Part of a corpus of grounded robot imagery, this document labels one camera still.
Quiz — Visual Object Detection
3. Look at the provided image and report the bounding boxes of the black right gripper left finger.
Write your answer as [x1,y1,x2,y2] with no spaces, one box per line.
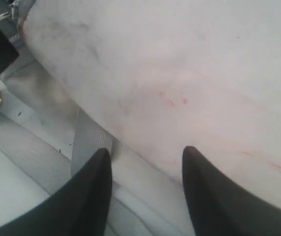
[0,148,113,236]

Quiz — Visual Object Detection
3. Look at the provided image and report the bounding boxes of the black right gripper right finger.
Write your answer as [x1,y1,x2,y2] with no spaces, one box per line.
[182,146,281,236]

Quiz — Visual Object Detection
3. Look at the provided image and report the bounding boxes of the white canvas duffel bag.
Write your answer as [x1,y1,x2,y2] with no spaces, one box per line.
[0,0,281,236]

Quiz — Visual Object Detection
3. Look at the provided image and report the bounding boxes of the grey shoulder strap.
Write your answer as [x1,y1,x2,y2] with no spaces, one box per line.
[0,103,72,197]

